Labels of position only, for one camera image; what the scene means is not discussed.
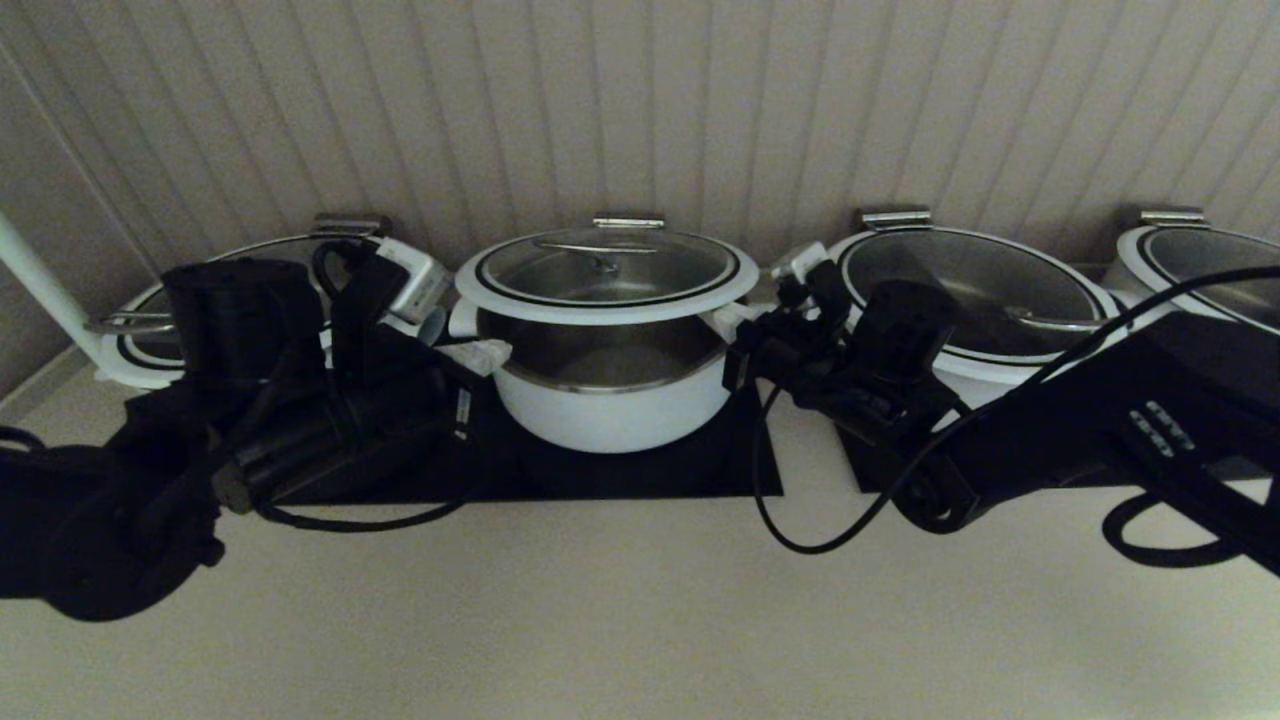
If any deep white pot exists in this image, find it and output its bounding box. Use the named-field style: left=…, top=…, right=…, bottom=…
left=450, top=300, right=781, bottom=454

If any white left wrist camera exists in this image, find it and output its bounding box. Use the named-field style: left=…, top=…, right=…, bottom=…
left=375, top=237, right=453, bottom=329

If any white pole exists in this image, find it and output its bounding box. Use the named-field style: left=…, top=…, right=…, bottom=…
left=0, top=208, right=109, bottom=369

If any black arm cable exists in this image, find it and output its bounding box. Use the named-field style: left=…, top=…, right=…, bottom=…
left=750, top=265, right=1280, bottom=556
left=250, top=490, right=471, bottom=534

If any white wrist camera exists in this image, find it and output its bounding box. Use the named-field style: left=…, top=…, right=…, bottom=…
left=375, top=237, right=453, bottom=329
left=770, top=240, right=832, bottom=287

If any glass lid with curved handle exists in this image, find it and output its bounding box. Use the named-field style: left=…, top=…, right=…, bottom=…
left=455, top=215, right=761, bottom=327

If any black glass cooktop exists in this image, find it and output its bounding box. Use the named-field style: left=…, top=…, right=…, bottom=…
left=265, top=345, right=783, bottom=506
left=838, top=400, right=1280, bottom=493

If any glass lid with white rim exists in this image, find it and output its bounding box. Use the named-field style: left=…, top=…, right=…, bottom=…
left=1112, top=208, right=1280, bottom=336
left=828, top=208, right=1126, bottom=386
left=88, top=215, right=401, bottom=389

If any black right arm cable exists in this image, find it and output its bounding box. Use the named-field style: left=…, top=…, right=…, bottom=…
left=750, top=265, right=1280, bottom=556

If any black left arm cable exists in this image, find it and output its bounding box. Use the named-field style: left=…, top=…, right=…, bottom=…
left=250, top=490, right=471, bottom=534

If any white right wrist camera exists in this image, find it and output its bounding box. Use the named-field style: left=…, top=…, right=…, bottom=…
left=770, top=240, right=832, bottom=287

